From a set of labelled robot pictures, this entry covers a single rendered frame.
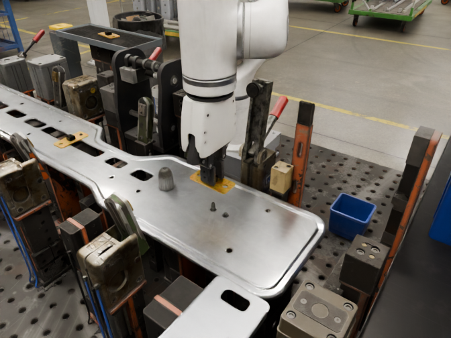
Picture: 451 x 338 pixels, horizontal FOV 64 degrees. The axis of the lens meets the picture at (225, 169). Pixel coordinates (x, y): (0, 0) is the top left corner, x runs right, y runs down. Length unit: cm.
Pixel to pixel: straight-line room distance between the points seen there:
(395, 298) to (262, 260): 20
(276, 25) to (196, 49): 11
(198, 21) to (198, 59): 5
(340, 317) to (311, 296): 4
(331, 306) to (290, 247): 17
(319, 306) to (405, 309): 13
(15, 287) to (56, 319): 17
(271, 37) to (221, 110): 14
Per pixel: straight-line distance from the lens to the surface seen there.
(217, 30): 52
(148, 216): 72
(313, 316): 50
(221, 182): 67
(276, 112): 81
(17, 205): 91
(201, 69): 54
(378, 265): 56
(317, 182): 134
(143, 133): 97
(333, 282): 62
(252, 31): 52
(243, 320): 56
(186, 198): 75
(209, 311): 57
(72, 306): 101
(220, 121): 59
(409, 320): 58
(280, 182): 73
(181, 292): 62
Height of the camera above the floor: 147
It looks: 34 degrees down
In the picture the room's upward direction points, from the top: straight up
